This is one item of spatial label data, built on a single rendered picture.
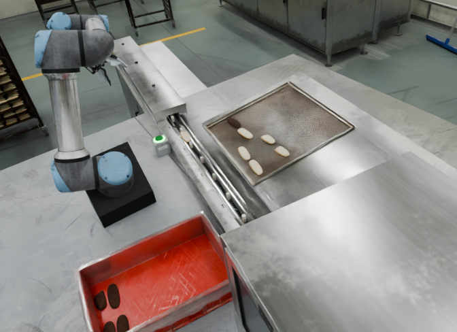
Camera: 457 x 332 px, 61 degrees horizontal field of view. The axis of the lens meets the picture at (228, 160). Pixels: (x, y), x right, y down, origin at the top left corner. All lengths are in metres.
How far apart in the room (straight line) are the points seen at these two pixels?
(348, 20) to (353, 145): 2.84
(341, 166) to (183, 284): 0.73
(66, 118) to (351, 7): 3.43
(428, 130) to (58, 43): 1.58
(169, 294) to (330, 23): 3.37
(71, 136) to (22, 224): 0.59
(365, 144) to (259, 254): 0.94
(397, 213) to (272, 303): 0.33
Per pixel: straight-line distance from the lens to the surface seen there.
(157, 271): 1.42
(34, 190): 2.00
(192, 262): 1.41
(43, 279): 1.59
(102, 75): 1.90
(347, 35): 4.41
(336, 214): 0.86
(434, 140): 1.96
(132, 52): 2.89
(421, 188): 0.95
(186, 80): 2.57
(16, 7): 8.53
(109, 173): 1.39
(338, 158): 1.58
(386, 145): 1.62
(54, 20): 1.73
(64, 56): 1.35
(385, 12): 4.90
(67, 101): 1.37
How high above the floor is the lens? 1.93
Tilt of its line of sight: 38 degrees down
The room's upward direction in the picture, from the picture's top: 9 degrees counter-clockwise
